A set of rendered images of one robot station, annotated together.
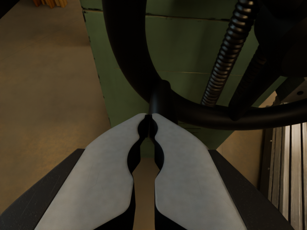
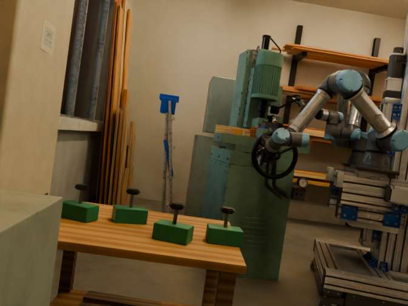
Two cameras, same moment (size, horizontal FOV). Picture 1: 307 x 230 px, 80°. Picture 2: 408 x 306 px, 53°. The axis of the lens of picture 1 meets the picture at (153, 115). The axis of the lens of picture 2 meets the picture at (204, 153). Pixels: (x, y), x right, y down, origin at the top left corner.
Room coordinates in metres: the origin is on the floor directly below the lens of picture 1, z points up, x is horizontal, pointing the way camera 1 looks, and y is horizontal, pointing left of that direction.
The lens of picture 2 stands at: (-2.23, 0.51, 0.85)
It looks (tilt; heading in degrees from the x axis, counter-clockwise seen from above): 2 degrees down; 355
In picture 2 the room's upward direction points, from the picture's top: 8 degrees clockwise
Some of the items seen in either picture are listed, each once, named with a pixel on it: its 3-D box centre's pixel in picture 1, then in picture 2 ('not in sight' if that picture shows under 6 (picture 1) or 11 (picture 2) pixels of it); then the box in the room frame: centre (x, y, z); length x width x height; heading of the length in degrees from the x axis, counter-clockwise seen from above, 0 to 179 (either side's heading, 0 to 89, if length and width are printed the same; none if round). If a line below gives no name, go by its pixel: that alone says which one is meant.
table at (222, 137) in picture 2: not in sight; (263, 143); (0.37, -0.08, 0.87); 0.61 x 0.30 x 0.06; 97
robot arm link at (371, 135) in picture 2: not in sight; (379, 139); (-0.01, -0.64, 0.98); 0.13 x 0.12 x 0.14; 7
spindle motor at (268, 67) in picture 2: not in sight; (267, 76); (0.47, -0.06, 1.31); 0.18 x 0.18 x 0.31
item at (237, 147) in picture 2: not in sight; (259, 150); (0.42, -0.07, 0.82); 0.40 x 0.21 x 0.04; 97
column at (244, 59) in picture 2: not in sight; (249, 102); (0.76, -0.02, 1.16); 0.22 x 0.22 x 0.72; 7
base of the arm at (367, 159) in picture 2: not in sight; (375, 159); (0.00, -0.64, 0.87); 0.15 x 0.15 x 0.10
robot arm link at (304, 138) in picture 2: not in sight; (295, 139); (-0.18, -0.12, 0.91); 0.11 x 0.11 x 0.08; 7
